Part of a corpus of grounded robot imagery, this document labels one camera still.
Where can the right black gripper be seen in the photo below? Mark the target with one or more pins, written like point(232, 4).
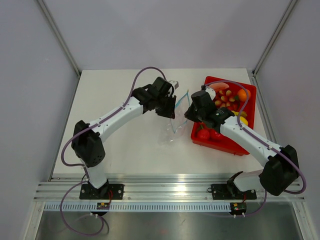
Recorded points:
point(189, 115)

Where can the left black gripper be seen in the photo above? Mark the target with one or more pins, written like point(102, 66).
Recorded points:
point(170, 112)

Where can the wrinkled red apple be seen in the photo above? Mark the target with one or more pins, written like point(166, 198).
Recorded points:
point(203, 134)

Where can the clear zip top bag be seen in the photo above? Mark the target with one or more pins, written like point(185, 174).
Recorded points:
point(175, 128)

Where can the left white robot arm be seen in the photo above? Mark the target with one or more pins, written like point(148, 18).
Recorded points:
point(89, 137)

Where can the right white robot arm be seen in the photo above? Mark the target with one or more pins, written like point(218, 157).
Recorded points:
point(280, 164)

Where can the watermelon slice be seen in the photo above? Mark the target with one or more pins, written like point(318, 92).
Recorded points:
point(219, 86)

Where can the red plastic bin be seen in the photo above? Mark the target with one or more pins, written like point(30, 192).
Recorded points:
point(226, 144)

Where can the yellow banana bunch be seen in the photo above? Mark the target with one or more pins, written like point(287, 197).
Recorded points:
point(242, 113)

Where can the orange fruit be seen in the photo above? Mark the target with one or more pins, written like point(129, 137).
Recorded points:
point(243, 95)

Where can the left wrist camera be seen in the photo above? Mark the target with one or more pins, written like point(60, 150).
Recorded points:
point(174, 83)

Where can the right black mount plate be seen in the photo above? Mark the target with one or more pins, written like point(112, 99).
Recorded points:
point(221, 191)

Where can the black mount plate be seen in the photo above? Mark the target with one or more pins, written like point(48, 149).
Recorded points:
point(221, 191)
point(106, 192)

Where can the left black mount plate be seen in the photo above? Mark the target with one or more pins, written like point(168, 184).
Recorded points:
point(106, 192)

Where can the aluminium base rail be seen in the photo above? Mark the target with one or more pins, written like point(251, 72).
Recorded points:
point(139, 187)

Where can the right aluminium frame post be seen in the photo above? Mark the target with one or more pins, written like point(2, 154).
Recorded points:
point(292, 4)

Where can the white slotted cable duct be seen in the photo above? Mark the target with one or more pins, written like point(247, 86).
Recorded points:
point(194, 207)

